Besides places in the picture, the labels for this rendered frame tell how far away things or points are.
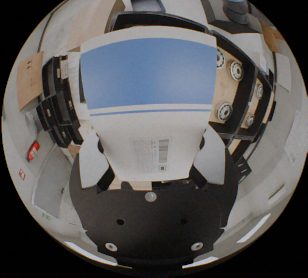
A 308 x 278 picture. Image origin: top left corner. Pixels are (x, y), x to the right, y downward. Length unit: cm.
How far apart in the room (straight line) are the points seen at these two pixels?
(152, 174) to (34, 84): 255
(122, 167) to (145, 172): 3
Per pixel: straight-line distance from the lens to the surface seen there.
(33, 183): 284
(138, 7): 66
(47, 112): 148
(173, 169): 15
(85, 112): 72
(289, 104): 346
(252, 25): 66
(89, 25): 51
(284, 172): 371
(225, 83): 52
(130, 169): 15
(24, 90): 252
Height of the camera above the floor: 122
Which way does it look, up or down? 58 degrees down
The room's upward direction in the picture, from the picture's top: 175 degrees clockwise
